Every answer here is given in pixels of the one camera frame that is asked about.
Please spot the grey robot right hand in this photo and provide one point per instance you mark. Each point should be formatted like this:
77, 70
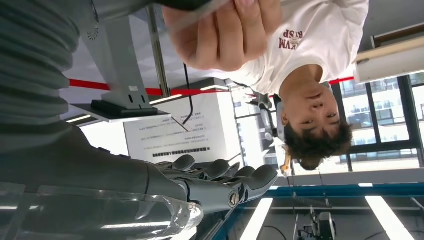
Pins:
99, 179

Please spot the person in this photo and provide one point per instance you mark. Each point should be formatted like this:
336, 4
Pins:
314, 33

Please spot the white background machine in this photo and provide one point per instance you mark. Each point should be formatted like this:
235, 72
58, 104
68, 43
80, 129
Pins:
265, 116

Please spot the red barrier belt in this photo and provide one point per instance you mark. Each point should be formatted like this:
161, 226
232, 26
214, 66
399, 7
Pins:
89, 85

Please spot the white pillar with notice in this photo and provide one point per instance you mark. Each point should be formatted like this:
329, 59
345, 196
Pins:
185, 139

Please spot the grey kiosk stand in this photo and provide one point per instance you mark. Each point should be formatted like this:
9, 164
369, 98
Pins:
116, 66

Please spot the ceiling light strip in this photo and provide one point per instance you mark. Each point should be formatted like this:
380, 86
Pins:
256, 220
387, 217

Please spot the white raised counter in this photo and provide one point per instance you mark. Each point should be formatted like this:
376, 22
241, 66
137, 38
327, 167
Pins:
387, 63

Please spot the blue ceiling beam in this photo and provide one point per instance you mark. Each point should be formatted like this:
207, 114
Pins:
331, 190

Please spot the ceiling mounted device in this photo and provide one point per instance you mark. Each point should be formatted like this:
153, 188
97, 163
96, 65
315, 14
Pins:
326, 225

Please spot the chrome stanchion post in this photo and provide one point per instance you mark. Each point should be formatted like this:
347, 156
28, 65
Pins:
159, 59

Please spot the dark window frame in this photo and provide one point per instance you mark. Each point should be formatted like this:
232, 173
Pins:
371, 109

